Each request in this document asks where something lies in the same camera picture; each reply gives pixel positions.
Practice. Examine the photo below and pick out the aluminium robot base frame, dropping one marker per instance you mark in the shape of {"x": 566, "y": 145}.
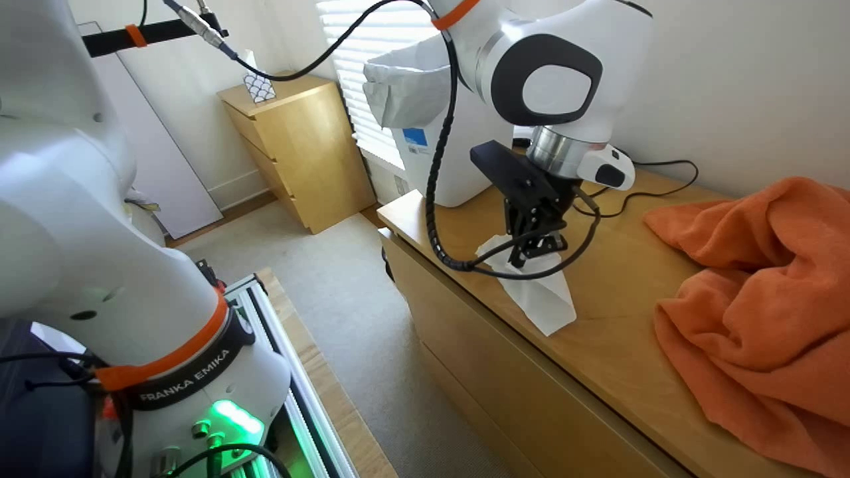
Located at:
{"x": 271, "y": 425}

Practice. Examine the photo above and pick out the small wooden cabinet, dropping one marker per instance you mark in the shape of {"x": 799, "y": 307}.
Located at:
{"x": 303, "y": 147}

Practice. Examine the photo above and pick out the white paper towel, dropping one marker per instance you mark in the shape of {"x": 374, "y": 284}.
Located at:
{"x": 544, "y": 299}

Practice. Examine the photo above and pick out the orange towel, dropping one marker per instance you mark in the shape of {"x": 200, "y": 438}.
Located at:
{"x": 762, "y": 333}

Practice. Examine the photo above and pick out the black bar with orange tape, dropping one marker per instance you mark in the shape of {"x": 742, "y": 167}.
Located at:
{"x": 101, "y": 44}

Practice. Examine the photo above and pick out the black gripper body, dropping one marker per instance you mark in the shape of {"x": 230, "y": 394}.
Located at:
{"x": 536, "y": 201}

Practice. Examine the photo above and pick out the checkered small box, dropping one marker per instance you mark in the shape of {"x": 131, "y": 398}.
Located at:
{"x": 259, "y": 89}

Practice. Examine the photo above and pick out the white trash bin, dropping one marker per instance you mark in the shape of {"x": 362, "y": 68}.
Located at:
{"x": 408, "y": 90}

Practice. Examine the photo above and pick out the wooden dresser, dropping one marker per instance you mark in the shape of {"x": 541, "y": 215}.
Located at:
{"x": 592, "y": 398}

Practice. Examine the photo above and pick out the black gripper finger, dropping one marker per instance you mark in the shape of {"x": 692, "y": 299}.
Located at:
{"x": 536, "y": 247}

